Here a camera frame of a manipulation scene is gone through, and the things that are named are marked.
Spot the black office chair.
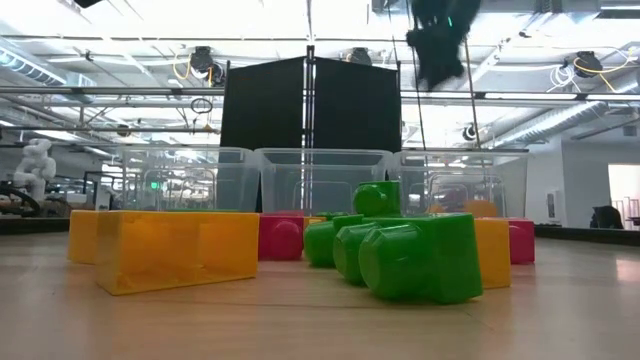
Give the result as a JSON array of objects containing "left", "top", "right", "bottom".
[{"left": 589, "top": 204, "right": 625, "bottom": 230}]

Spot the silver ventilation duct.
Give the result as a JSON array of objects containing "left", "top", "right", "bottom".
[
  {"left": 0, "top": 47, "right": 69, "bottom": 87},
  {"left": 492, "top": 74, "right": 640, "bottom": 149}
]

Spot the black hanging cable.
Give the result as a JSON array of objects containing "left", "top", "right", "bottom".
[{"left": 413, "top": 88, "right": 428, "bottom": 151}]

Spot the long green building block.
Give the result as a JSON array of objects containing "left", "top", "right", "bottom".
[{"left": 302, "top": 213, "right": 369, "bottom": 269}]

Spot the large yellow building block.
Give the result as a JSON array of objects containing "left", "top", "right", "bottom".
[{"left": 94, "top": 209, "right": 261, "bottom": 296}]

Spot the red toy building block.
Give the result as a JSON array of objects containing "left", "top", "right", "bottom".
[
  {"left": 257, "top": 209, "right": 306, "bottom": 262},
  {"left": 507, "top": 217, "right": 536, "bottom": 265}
]

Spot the black divider panel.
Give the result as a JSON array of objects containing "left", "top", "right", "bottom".
[
  {"left": 219, "top": 55, "right": 307, "bottom": 214},
  {"left": 312, "top": 55, "right": 403, "bottom": 214}
]

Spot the black curved cable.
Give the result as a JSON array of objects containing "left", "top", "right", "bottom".
[{"left": 0, "top": 179, "right": 44, "bottom": 217}]

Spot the clear plastic bin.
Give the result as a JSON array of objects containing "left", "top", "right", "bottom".
[
  {"left": 117, "top": 145, "right": 261, "bottom": 214},
  {"left": 391, "top": 149, "right": 530, "bottom": 221},
  {"left": 253, "top": 147, "right": 394, "bottom": 217}
]

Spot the white wall box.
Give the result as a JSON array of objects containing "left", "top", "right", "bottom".
[{"left": 544, "top": 188, "right": 558, "bottom": 222}]

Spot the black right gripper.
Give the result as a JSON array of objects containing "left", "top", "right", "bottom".
[{"left": 405, "top": 22, "right": 469, "bottom": 92}]

